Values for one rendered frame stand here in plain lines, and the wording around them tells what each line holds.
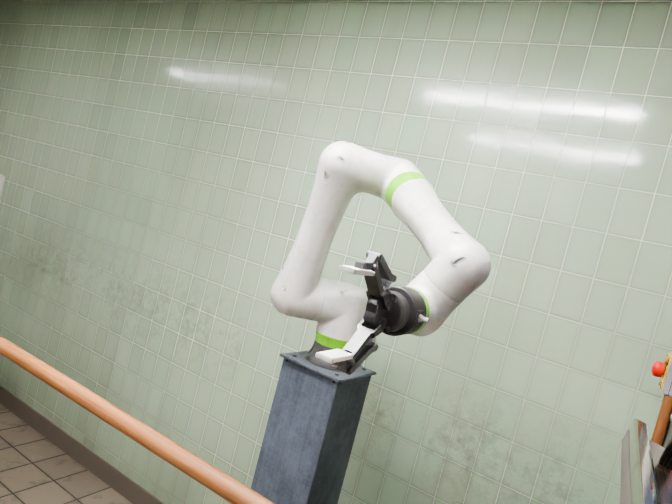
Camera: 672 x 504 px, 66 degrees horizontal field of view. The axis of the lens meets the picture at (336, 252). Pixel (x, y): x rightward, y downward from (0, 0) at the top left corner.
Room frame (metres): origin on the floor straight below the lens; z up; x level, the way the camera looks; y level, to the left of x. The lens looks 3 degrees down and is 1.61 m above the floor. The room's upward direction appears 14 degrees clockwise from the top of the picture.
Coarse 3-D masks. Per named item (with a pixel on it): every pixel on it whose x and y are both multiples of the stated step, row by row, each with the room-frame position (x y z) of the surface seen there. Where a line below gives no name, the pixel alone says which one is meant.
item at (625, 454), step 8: (624, 440) 0.76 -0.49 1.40; (624, 448) 0.72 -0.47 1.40; (656, 448) 0.74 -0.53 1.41; (664, 448) 0.76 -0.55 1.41; (624, 456) 0.68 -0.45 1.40; (656, 456) 0.70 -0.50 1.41; (624, 464) 0.65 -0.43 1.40; (656, 464) 0.66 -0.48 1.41; (624, 472) 0.62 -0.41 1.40; (656, 472) 0.63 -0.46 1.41; (664, 472) 0.64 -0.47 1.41; (624, 480) 0.59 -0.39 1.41; (656, 480) 0.60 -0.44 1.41; (664, 480) 0.61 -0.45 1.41; (624, 488) 0.56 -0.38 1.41; (664, 488) 0.58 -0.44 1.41; (624, 496) 0.54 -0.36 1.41; (664, 496) 0.56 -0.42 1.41
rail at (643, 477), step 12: (636, 420) 0.77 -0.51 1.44; (636, 432) 0.70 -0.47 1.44; (636, 444) 0.64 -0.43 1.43; (648, 444) 0.66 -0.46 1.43; (636, 456) 0.60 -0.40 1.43; (648, 456) 0.61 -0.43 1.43; (636, 468) 0.56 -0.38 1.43; (648, 468) 0.56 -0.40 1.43; (636, 480) 0.52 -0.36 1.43; (648, 480) 0.52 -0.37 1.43; (636, 492) 0.49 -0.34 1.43; (648, 492) 0.49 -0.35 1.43
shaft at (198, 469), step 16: (0, 336) 1.08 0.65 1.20; (0, 352) 1.04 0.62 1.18; (16, 352) 1.02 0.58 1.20; (32, 368) 0.98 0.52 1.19; (48, 368) 0.97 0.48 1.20; (48, 384) 0.96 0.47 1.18; (64, 384) 0.93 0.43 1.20; (80, 384) 0.94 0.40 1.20; (80, 400) 0.90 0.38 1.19; (96, 400) 0.89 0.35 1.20; (112, 416) 0.86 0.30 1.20; (128, 416) 0.86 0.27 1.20; (128, 432) 0.84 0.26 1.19; (144, 432) 0.82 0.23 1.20; (160, 448) 0.80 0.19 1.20; (176, 448) 0.79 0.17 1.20; (176, 464) 0.78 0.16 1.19; (192, 464) 0.77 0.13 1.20; (208, 464) 0.77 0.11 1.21; (208, 480) 0.74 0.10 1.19; (224, 480) 0.74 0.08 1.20; (224, 496) 0.73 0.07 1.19; (240, 496) 0.72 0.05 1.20; (256, 496) 0.71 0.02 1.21
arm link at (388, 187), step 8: (392, 160) 1.35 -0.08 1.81; (400, 160) 1.36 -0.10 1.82; (408, 160) 1.38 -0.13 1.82; (392, 168) 1.33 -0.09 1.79; (400, 168) 1.32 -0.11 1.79; (408, 168) 1.32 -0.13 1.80; (416, 168) 1.34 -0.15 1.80; (384, 176) 1.32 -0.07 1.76; (392, 176) 1.31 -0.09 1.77; (400, 176) 1.29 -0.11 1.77; (408, 176) 1.28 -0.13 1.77; (416, 176) 1.28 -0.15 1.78; (384, 184) 1.33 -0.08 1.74; (392, 184) 1.29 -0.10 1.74; (400, 184) 1.27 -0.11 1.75; (376, 192) 1.35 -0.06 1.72; (384, 192) 1.33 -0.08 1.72; (392, 192) 1.28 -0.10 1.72; (384, 200) 1.36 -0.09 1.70
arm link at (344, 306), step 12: (336, 288) 1.47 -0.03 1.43; (348, 288) 1.49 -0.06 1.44; (360, 288) 1.52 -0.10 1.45; (324, 300) 1.45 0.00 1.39; (336, 300) 1.46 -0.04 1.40; (348, 300) 1.47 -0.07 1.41; (360, 300) 1.49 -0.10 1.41; (324, 312) 1.45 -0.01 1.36; (336, 312) 1.46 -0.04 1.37; (348, 312) 1.47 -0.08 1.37; (360, 312) 1.50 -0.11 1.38; (324, 324) 1.49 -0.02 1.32; (336, 324) 1.47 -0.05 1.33; (348, 324) 1.48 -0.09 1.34; (324, 336) 1.48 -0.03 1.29; (336, 336) 1.47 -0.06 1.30; (348, 336) 1.48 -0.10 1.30; (336, 348) 1.48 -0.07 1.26
